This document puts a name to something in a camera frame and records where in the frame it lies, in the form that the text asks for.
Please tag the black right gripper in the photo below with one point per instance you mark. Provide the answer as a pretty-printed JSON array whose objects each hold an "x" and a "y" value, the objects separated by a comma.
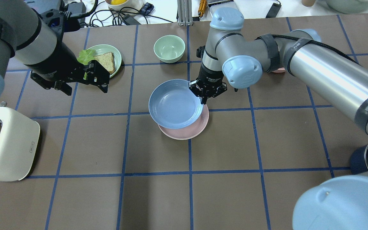
[{"x": 209, "y": 76}]

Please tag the blue plate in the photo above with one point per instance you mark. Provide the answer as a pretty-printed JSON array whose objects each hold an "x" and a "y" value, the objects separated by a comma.
[{"x": 172, "y": 105}]

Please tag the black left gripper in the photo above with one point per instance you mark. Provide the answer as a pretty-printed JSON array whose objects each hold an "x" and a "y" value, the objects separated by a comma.
[{"x": 53, "y": 61}]

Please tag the bowl with toy fruit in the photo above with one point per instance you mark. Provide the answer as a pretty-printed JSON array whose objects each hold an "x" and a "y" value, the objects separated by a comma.
[{"x": 125, "y": 5}]

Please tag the green plate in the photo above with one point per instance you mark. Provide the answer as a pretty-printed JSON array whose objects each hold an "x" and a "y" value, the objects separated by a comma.
[{"x": 104, "y": 48}]

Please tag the pink bowl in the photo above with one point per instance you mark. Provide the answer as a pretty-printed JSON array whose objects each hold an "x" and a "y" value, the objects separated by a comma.
[{"x": 279, "y": 70}]

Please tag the pink plate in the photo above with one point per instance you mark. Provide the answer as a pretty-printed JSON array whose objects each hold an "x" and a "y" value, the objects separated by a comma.
[{"x": 190, "y": 131}]

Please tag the bread slice on plate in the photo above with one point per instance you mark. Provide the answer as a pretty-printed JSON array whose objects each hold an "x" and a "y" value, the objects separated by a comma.
[{"x": 107, "y": 61}]

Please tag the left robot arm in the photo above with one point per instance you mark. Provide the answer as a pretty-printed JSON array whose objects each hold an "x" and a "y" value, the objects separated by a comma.
[{"x": 36, "y": 41}]

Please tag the white toaster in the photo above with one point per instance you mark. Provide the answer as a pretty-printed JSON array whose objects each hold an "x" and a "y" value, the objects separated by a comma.
[{"x": 19, "y": 138}]

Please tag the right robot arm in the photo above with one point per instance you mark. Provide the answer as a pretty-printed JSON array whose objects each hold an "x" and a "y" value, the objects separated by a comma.
[{"x": 262, "y": 148}]

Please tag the green bowl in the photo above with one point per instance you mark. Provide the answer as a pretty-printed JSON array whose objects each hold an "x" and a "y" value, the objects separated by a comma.
[{"x": 169, "y": 48}]

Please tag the black power adapter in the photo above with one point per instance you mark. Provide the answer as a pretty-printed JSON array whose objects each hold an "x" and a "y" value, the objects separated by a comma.
[{"x": 274, "y": 10}]

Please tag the lettuce leaf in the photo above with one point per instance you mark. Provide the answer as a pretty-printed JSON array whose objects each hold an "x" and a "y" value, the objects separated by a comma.
[{"x": 85, "y": 56}]

